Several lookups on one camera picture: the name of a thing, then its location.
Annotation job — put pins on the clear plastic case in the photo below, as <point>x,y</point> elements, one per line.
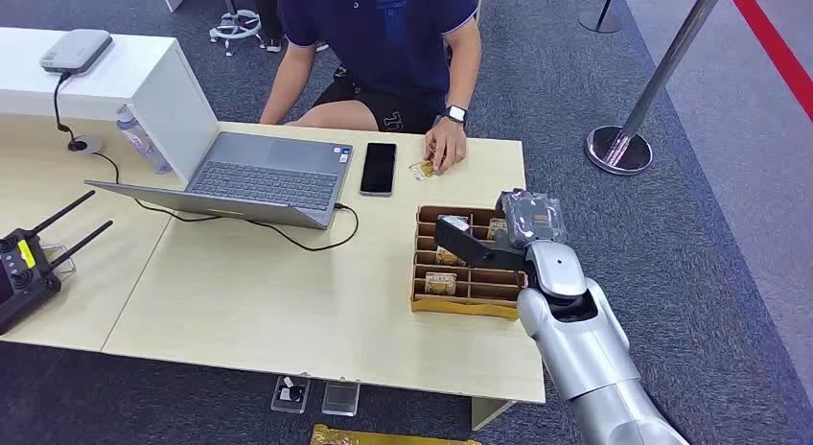
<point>340,398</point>
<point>291,394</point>

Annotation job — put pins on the wristwatch with black band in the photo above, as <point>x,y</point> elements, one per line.
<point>455,113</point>

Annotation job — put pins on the standing person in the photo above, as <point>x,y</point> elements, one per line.
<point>267,10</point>

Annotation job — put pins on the gold hotel key card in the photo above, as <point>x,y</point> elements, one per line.
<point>446,258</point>
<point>496,228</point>
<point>441,283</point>
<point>420,170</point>

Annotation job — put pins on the clear plastic water bottle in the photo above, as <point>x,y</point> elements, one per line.
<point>143,143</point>

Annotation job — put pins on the desk leg panel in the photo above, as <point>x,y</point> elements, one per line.
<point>489,413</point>

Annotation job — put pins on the seated person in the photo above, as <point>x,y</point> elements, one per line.
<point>381,42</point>

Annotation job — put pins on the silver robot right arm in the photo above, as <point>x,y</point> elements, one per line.
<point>584,347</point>

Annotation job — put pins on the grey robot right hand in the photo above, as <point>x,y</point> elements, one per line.
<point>532,216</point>

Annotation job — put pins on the red barrier belt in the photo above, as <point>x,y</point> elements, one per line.
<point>772,45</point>

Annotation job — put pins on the white desk riser shelf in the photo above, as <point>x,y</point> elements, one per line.
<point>95,80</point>

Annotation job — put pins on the person's left forearm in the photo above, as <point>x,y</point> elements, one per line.
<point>462,80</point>

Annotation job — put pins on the stool base with footring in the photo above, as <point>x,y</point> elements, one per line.
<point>236,24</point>

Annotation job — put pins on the grey open laptop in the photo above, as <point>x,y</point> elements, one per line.
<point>267,178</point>

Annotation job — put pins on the person's right forearm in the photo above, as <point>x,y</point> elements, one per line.
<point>286,89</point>

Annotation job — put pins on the person's left hand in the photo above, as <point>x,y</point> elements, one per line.
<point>446,147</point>

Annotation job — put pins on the chrome stanchion post with base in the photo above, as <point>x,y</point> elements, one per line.
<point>600,19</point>
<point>619,151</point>

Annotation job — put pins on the grey flat box device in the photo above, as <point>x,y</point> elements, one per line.
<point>76,50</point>

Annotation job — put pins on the yellow wrapped flat package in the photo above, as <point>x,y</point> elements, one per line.
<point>381,437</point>

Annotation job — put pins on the black remote controller with antennas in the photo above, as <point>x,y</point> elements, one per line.
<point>25,274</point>

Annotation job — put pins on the black smartphone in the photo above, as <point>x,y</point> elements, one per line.
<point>378,169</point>

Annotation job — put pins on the brown cardboard card organizer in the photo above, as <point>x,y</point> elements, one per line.
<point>483,289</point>

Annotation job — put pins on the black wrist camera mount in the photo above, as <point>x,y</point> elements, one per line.
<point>473,245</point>

